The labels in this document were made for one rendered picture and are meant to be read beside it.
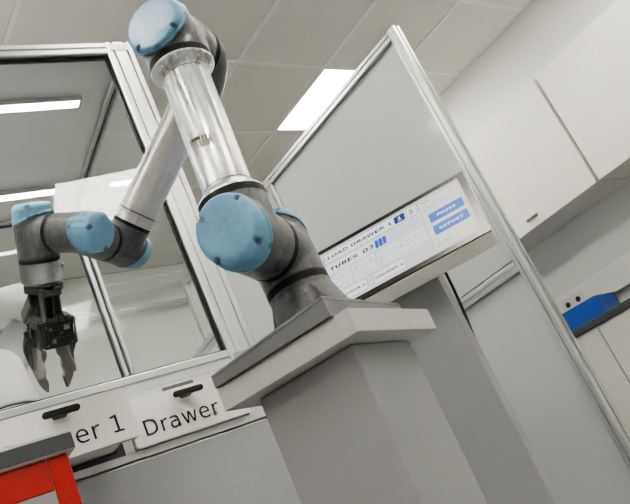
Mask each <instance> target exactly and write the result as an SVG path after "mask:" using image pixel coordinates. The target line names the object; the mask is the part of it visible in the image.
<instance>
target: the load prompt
mask: <svg viewBox="0 0 630 504"><path fill-rule="evenodd" d="M418 213H420V212H419V210H418V207H417V204H414V205H412V206H410V207H409V208H407V209H405V210H403V211H402V212H400V213H398V214H396V215H394V216H393V217H391V218H389V219H387V220H386V221H384V222H382V223H380V224H379V225H377V226H375V227H373V228H371V229H370V230H368V231H366V232H364V233H363V234H361V235H359V236H357V237H355V238H354V239H352V240H350V241H348V242H347V243H345V244H343V245H341V246H340V247H338V248H336V249H334V250H332V251H331V252H329V253H327V254H325V255H324V256H323V258H324V264H325V266H326V265H327V264H329V263H331V262H333V261H334V260H336V259H338V258H340V257H342V256H343V255H345V254H347V253H349V252H351V251H352V250H354V249H356V248H358V247H359V246H361V245H363V244H365V243H367V242H368V241H370V240H372V239H374V238H375V237H377V236H379V235H381V234H383V233H384V232H386V231H388V230H390V229H392V228H393V227H395V226H397V225H399V224H400V223H402V222H404V221H406V220H408V219H409V218H411V217H413V216H415V215H416V214H418Z"/></svg>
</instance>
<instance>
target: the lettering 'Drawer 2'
mask: <svg viewBox="0 0 630 504"><path fill-rule="evenodd" d="M204 407H205V408H206V409H207V410H205V411H202V412H201V409H202V408H204ZM193 410H194V417H193V416H192V414H191V413H190V411H187V416H188V420H187V418H186V417H185V415H184V414H183V413H181V414H182V416H183V417H184V419H185V420H186V422H187V423H190V419H189V414H190V416H191V417H192V418H193V420H194V421H196V411H195V409H193ZM207 411H210V410H209V408H208V407H207V406H202V407H200V409H199V413H200V415H201V416H202V417H204V418H207V417H209V416H211V414H209V415H208V416H204V415H203V414H202V413H204V412H207ZM172 417H176V418H177V419H175V420H173V421H172V422H171V426H172V427H173V428H176V427H178V426H179V425H180V426H181V422H180V420H179V417H178V416H177V415H172V416H170V417H169V418H172ZM177 420H178V425H176V426H174V425H173V422H174V421H177ZM147 421H152V422H154V424H155V426H156V430H155V431H154V432H153V433H150V434H149V433H148V430H147V427H146V424H145V422H147ZM142 423H143V425H144V428H145V431H146V434H147V436H150V435H153V434H155V433H156V432H157V431H158V425H157V423H156V421H155V420H153V419H147V420H144V421H142Z"/></svg>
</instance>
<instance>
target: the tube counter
mask: <svg viewBox="0 0 630 504"><path fill-rule="evenodd" d="M421 224H423V220H422V218H421V215H419V216H417V217H415V218H413V219H412V220H410V221H408V222H406V223H404V224H403V225H401V226H399V227H397V228H396V229H394V230H392V231H390V232H388V233H387V234H385V235H383V236H381V237H379V238H378V239H376V240H374V241H372V242H371V243H369V244H367V245H365V246H363V247H362V248H361V251H362V255H363V256H365V255H367V254H369V253H370V252H372V251H374V250H376V249H378V248H379V247H381V246H383V245H385V244H387V243H388V242H390V241H392V240H394V239H396V238H397V237H399V236H401V235H403V234H405V233H406V232H408V231H410V230H412V229H414V228H415V227H417V226H419V225H421Z"/></svg>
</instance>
